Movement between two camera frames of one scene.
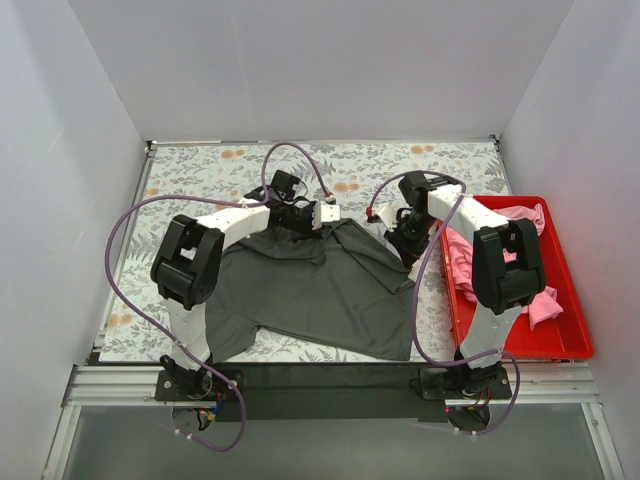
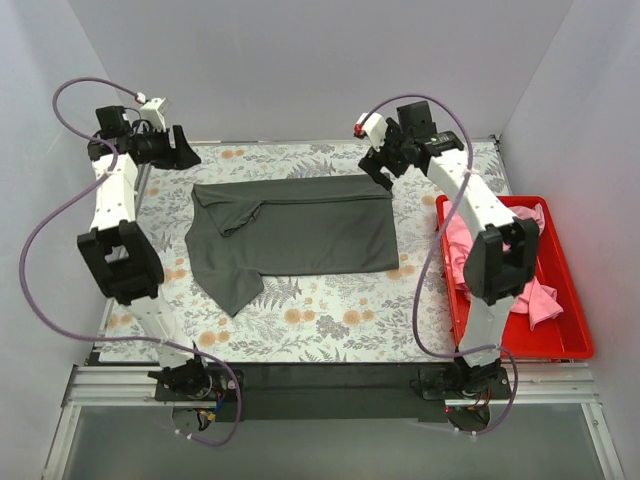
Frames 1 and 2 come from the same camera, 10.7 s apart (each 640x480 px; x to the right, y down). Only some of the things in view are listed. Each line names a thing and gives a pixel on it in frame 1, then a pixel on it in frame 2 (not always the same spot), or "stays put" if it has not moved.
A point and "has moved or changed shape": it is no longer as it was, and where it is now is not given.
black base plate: (332, 392) stays put
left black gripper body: (304, 216) to (171, 148)
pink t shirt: (461, 248) stays put
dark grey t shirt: (329, 287) has moved or changed shape
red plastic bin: (563, 337) stays put
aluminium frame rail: (105, 385) stays put
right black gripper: (401, 241) to (388, 153)
